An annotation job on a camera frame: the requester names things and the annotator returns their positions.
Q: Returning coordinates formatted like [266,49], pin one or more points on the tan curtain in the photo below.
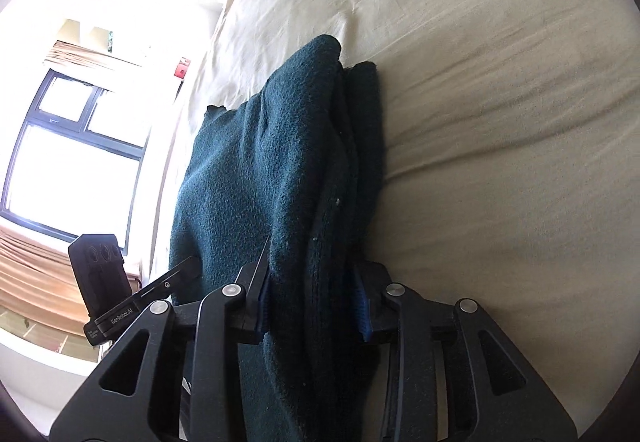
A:
[35,277]

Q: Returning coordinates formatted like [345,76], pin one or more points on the black framed window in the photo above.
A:
[75,162]

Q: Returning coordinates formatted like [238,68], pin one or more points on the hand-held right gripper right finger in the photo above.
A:
[363,314]

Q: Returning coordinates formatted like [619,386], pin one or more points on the dark green knit sweater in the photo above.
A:
[280,162]

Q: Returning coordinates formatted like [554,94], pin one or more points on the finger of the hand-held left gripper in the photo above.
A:
[167,283]

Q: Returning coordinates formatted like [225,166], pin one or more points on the tan window blind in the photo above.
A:
[95,55]

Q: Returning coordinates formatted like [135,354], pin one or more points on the red wall fixture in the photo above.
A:
[181,68]

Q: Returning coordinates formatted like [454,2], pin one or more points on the cream bed sheet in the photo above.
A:
[500,122]

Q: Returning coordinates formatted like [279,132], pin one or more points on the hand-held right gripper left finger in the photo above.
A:
[265,304]

